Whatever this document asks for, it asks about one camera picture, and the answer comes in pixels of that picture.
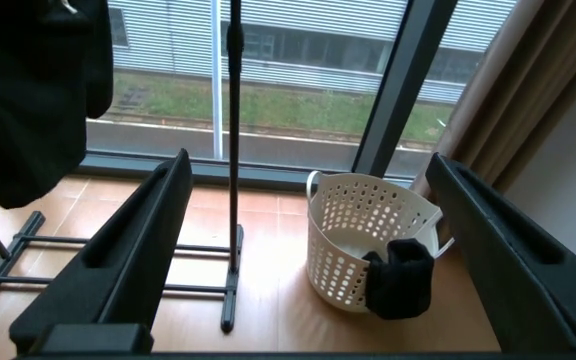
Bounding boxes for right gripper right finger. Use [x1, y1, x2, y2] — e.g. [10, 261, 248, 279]
[425, 152, 576, 352]

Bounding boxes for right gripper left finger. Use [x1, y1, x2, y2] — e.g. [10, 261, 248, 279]
[8, 148, 194, 352]

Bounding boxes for black garment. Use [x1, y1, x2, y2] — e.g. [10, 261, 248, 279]
[361, 238, 436, 321]

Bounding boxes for black shorts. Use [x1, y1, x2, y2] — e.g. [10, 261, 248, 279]
[0, 0, 115, 210]

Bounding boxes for black clothes rack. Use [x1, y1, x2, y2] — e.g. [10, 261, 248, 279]
[0, 0, 245, 335]

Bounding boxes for white laundry basket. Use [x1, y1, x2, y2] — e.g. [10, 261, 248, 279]
[305, 170, 455, 314]

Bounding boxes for beige curtain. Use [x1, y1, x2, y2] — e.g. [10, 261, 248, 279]
[410, 0, 576, 199]

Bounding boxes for window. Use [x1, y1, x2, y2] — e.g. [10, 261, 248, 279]
[0, 0, 519, 192]

